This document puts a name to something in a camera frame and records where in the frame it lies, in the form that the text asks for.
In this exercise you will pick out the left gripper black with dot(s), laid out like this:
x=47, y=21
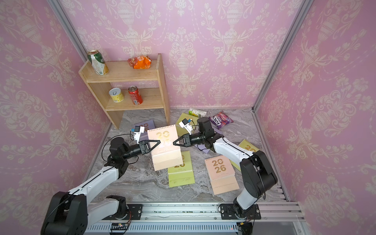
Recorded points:
x=146, y=149

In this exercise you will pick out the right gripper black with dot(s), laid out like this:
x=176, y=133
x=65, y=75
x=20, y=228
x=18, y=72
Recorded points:
x=187, y=139

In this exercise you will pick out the pink calendar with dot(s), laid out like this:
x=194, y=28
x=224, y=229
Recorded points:
x=169, y=155
x=221, y=175

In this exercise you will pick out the purple calendar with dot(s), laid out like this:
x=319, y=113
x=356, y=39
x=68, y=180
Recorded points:
x=148, y=124
x=202, y=147

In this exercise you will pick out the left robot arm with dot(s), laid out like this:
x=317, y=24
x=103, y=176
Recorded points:
x=71, y=213

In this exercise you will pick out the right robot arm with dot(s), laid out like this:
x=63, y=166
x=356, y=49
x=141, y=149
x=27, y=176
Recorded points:
x=257, y=173

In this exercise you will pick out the green juice carton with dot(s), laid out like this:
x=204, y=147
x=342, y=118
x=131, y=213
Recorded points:
x=197, y=113

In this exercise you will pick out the purple snack bag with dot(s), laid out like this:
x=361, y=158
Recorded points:
x=220, y=119

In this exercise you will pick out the red soda can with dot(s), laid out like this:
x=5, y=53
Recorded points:
x=135, y=95

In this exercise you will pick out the yellow tin can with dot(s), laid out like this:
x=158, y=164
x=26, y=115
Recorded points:
x=116, y=95

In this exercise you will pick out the wooden two-tier shelf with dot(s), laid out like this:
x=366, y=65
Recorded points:
x=120, y=71

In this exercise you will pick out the orange snack bag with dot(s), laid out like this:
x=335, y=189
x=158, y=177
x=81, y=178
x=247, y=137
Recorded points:
x=140, y=62

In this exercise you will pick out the black electronics box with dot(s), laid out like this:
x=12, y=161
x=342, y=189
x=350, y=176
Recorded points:
x=119, y=228

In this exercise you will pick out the green and white can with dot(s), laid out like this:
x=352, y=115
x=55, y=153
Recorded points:
x=97, y=61

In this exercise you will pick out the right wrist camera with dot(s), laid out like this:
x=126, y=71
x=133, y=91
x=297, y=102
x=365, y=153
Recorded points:
x=186, y=124

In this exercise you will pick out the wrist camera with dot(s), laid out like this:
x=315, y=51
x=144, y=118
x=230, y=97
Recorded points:
x=136, y=133
x=186, y=124

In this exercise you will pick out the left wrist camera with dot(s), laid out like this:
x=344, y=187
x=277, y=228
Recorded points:
x=136, y=133

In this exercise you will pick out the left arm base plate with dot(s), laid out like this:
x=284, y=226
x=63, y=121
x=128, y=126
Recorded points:
x=132, y=212

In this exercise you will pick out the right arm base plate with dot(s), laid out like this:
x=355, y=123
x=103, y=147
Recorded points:
x=230, y=211

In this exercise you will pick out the aluminium mounting rail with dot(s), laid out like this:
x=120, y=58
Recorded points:
x=203, y=218

